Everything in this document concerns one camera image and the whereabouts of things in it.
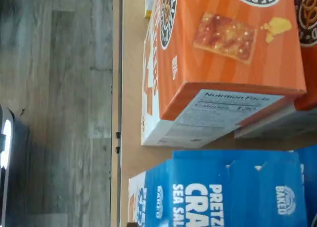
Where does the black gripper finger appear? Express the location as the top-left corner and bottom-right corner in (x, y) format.
(0, 105), (30, 227)

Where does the blue sea salt crackers box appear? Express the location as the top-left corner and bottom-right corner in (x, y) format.
(293, 145), (317, 227)
(128, 149), (309, 227)

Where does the tan wooden shelf board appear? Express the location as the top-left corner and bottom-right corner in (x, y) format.
(122, 0), (317, 227)

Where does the orange cheddar crackers box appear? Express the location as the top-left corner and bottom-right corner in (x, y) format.
(140, 0), (307, 149)
(234, 0), (317, 140)

